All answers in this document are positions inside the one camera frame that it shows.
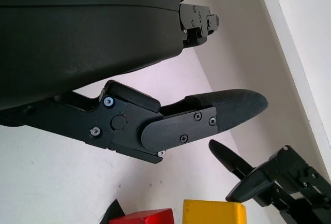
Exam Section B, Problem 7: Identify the yellow cube block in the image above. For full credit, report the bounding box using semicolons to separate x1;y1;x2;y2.
183;199;248;224

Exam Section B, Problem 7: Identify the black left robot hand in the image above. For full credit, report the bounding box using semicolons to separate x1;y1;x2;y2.
0;0;269;165

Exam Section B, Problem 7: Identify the red cube block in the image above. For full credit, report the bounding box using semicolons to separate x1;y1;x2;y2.
108;207;174;224

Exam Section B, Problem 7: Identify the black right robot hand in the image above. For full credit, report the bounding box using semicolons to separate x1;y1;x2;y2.
208;139;331;224

